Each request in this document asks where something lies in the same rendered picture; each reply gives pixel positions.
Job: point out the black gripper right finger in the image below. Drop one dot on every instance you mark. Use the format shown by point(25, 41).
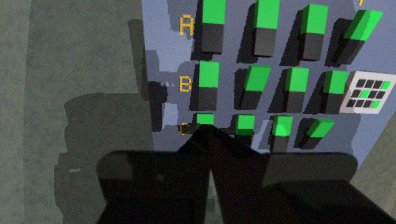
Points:
point(244, 178)

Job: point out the blue-grey switch panel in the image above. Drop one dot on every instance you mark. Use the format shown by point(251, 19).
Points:
point(295, 76)

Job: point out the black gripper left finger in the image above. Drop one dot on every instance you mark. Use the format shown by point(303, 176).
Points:
point(153, 174)

